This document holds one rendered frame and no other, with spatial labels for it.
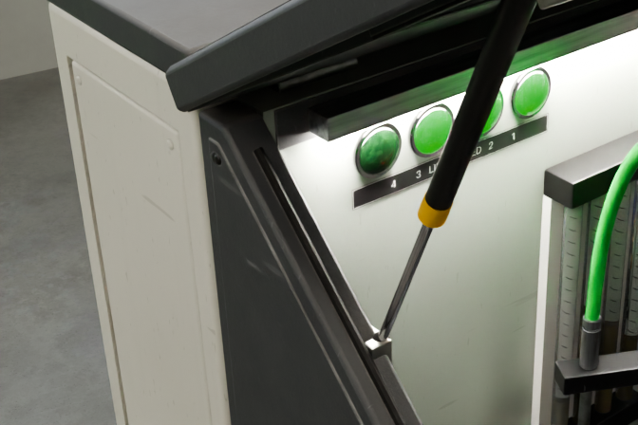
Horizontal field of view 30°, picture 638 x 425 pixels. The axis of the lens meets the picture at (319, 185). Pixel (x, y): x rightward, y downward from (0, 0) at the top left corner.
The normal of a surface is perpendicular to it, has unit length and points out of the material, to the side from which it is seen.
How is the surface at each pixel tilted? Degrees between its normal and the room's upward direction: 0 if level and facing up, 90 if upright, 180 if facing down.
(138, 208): 90
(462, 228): 90
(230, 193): 90
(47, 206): 0
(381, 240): 90
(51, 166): 0
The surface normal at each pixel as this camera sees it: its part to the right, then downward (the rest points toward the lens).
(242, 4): -0.04, -0.87
